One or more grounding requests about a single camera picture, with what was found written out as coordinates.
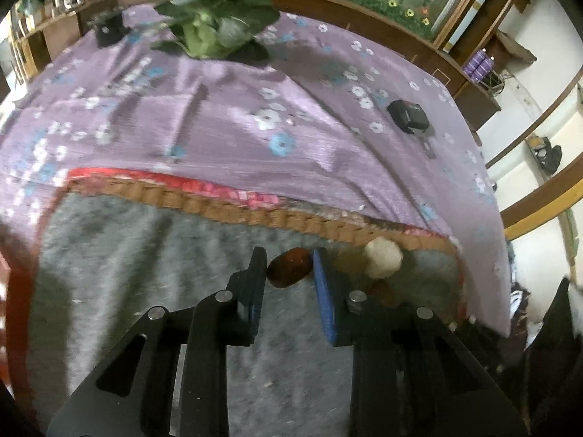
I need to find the black square device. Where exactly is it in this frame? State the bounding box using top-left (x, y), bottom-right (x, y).
top-left (88, 10), bottom-right (131, 47)

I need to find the purple floral tablecloth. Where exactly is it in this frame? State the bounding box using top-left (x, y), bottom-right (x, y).
top-left (0, 2), bottom-right (513, 338)

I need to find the grey mat with red border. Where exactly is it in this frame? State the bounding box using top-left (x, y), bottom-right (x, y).
top-left (4, 168), bottom-right (471, 437)

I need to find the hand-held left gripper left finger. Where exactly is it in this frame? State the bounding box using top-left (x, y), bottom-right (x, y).
top-left (48, 246), bottom-right (268, 437)

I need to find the green leafy vegetable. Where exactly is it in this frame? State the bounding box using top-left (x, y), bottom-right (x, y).
top-left (152, 0), bottom-right (281, 62)

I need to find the smooth red date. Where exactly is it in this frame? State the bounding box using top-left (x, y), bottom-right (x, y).
top-left (266, 248), bottom-right (315, 289)

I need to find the purple spray can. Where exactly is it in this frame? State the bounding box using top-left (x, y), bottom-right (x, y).
top-left (478, 55), bottom-right (497, 84)
top-left (463, 50), bottom-right (486, 81)

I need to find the cardboard box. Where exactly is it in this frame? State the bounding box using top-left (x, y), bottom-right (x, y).
top-left (494, 29), bottom-right (538, 67)

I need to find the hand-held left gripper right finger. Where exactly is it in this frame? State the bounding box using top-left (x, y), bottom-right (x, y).
top-left (312, 248), bottom-right (530, 437)

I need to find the black item on shelf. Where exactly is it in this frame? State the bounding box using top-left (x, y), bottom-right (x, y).
top-left (526, 135), bottom-right (564, 175)

